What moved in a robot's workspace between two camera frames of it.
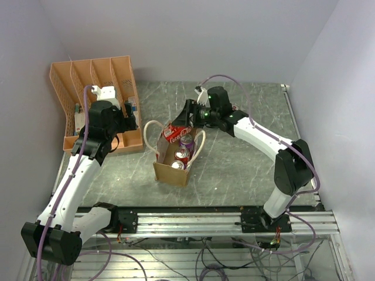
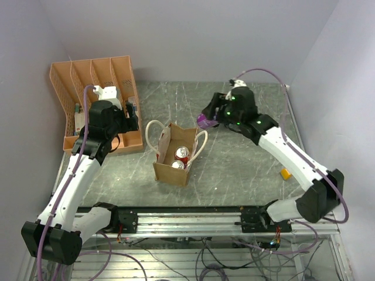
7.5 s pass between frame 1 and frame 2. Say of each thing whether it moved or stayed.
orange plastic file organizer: stayed
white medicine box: stayed
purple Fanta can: moved
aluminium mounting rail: stayed
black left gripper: stayed
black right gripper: moved
